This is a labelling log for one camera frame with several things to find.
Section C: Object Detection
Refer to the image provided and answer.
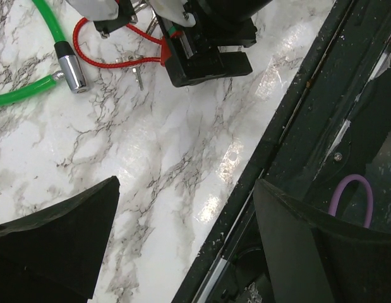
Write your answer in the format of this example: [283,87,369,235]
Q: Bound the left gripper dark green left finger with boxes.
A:
[0,176,120,302]

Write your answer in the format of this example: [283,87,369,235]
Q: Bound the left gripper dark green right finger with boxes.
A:
[254,179,391,302]

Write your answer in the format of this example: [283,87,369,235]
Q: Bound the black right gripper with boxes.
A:
[93,0,258,88]

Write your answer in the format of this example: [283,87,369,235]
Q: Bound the red plastic seal tag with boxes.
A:
[72,18,164,69]

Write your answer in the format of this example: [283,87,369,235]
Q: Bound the silver key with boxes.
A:
[116,50,144,91]

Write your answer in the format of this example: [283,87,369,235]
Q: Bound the green cable lock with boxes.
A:
[0,1,75,107]

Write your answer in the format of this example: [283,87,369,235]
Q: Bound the small key pair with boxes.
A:
[133,1,158,35]

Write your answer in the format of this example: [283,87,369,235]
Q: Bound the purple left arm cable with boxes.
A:
[327,174,374,229]

